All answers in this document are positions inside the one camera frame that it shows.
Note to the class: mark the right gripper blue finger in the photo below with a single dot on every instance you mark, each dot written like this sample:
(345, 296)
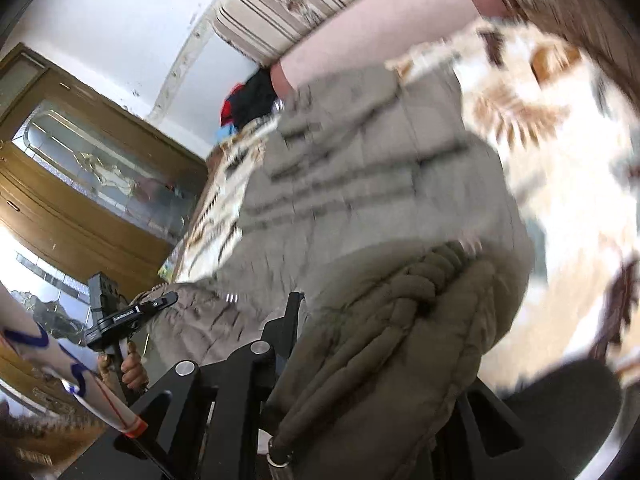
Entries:
(203, 421)

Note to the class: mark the grey quilted hooded jacket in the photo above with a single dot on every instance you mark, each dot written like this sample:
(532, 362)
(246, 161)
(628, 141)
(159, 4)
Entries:
(396, 224)

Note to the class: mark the white patterned sleeve forearm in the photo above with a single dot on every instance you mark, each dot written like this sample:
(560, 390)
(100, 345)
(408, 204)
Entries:
(32, 343)

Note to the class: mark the pile of dark clothes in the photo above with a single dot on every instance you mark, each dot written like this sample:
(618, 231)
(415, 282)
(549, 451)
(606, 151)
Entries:
(246, 102)

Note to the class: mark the person's left hand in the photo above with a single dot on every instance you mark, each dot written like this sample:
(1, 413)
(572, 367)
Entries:
(134, 375)

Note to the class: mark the wooden glass cabinet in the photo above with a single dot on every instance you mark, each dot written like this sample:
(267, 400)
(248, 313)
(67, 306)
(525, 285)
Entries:
(85, 185)

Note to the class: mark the pink bolster cushion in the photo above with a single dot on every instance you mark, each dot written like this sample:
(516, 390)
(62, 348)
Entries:
(373, 31)

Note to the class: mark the striped floral side cushion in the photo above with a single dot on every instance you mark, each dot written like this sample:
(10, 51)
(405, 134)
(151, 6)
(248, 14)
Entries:
(600, 27)

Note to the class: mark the leaf patterned plush blanket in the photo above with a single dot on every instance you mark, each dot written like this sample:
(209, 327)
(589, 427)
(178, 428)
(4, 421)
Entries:
(566, 138)

